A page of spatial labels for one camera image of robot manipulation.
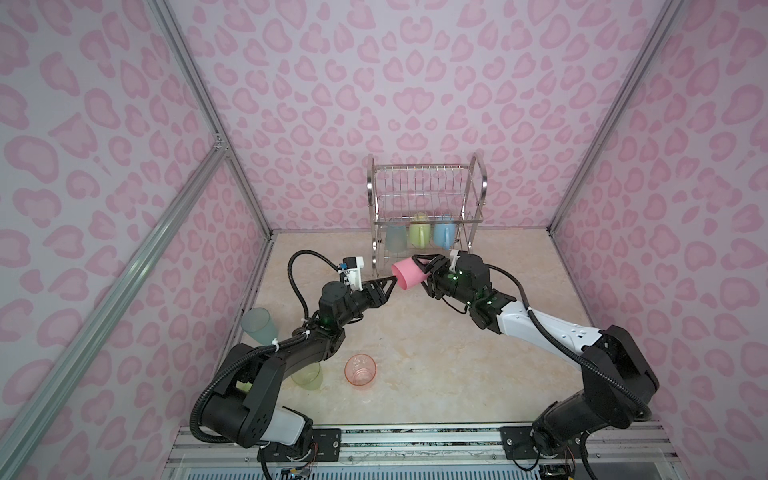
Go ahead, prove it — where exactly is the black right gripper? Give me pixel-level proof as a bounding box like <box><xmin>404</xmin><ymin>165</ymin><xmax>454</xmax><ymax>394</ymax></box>
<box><xmin>411</xmin><ymin>254</ymin><xmax>477</xmax><ymax>307</ymax></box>

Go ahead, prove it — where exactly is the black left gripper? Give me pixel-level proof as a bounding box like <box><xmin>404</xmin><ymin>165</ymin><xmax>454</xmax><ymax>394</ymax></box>
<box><xmin>336</xmin><ymin>276</ymin><xmax>396</xmax><ymax>331</ymax></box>

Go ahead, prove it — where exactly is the opaque pink plastic cup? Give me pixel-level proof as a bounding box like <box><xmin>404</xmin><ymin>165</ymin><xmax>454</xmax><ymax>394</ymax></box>
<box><xmin>391</xmin><ymin>258</ymin><xmax>428</xmax><ymax>290</ymax></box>

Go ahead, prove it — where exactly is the light blue ceramic mug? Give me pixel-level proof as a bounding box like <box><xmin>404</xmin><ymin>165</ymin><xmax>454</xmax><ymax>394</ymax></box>
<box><xmin>433</xmin><ymin>216</ymin><xmax>457</xmax><ymax>250</ymax></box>

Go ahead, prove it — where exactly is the light green ceramic mug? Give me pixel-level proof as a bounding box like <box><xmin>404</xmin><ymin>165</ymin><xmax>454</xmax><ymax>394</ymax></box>
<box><xmin>408</xmin><ymin>212</ymin><xmax>431</xmax><ymax>249</ymax></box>

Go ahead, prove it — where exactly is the translucent teal plastic cup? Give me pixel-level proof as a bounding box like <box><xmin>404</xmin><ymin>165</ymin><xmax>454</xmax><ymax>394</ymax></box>
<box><xmin>385</xmin><ymin>224</ymin><xmax>408</xmax><ymax>255</ymax></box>

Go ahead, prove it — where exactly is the translucent pink plastic cup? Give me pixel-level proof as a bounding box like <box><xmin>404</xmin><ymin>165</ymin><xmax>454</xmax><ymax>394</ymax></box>
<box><xmin>344</xmin><ymin>353</ymin><xmax>377</xmax><ymax>387</ymax></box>

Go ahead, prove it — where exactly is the translucent green plastic cup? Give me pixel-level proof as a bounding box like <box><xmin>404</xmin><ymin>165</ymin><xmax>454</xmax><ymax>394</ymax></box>
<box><xmin>291</xmin><ymin>363</ymin><xmax>323</xmax><ymax>391</ymax></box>

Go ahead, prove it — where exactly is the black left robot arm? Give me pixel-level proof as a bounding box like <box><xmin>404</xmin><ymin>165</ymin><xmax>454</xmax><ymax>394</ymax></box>
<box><xmin>189</xmin><ymin>276</ymin><xmax>396</xmax><ymax>453</ymax></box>

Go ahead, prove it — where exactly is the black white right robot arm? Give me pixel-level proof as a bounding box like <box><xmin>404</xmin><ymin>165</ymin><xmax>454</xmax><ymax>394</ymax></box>
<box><xmin>392</xmin><ymin>250</ymin><xmax>659</xmax><ymax>457</ymax></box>

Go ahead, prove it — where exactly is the steel two-tier dish rack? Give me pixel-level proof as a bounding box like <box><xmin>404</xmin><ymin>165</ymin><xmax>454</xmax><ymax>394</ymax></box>
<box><xmin>366</xmin><ymin>151</ymin><xmax>489</xmax><ymax>276</ymax></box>

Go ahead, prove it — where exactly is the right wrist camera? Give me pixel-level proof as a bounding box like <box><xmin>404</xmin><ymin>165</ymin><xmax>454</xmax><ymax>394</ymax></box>
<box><xmin>449</xmin><ymin>249</ymin><xmax>461</xmax><ymax>272</ymax></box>

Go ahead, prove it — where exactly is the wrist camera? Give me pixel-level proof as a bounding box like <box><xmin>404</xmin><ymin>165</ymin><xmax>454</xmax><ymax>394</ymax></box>
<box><xmin>338</xmin><ymin>256</ymin><xmax>364</xmax><ymax>291</ymax></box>
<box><xmin>449</xmin><ymin>249</ymin><xmax>461</xmax><ymax>272</ymax></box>

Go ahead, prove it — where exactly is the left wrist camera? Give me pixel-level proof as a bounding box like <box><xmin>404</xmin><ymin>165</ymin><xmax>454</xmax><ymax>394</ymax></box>
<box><xmin>338</xmin><ymin>256</ymin><xmax>364</xmax><ymax>291</ymax></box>

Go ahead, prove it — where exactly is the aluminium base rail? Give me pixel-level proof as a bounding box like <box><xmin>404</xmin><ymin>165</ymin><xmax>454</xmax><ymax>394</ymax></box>
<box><xmin>161</xmin><ymin>422</ymin><xmax>687</xmax><ymax>479</ymax></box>

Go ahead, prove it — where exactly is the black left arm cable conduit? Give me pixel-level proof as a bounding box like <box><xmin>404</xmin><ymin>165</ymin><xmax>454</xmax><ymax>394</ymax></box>
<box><xmin>189</xmin><ymin>249</ymin><xmax>343</xmax><ymax>445</ymax></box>

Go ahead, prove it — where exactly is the aluminium corner frame post left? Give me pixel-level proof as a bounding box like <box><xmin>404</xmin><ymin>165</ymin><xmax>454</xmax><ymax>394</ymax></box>
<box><xmin>146</xmin><ymin>0</ymin><xmax>273</xmax><ymax>239</ymax></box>

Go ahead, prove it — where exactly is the aluminium corner frame post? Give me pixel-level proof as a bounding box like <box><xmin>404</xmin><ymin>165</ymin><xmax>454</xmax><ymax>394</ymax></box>
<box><xmin>146</xmin><ymin>0</ymin><xmax>273</xmax><ymax>239</ymax></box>
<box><xmin>547</xmin><ymin>0</ymin><xmax>688</xmax><ymax>238</ymax></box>

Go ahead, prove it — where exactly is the aluminium corner frame post right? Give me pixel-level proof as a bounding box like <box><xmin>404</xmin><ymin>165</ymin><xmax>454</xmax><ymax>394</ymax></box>
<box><xmin>547</xmin><ymin>0</ymin><xmax>688</xmax><ymax>238</ymax></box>

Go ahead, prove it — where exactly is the aluminium diagonal frame bar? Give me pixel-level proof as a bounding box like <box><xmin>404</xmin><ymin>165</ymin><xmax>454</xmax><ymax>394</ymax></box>
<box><xmin>1</xmin><ymin>143</ymin><xmax>228</xmax><ymax>479</ymax></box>

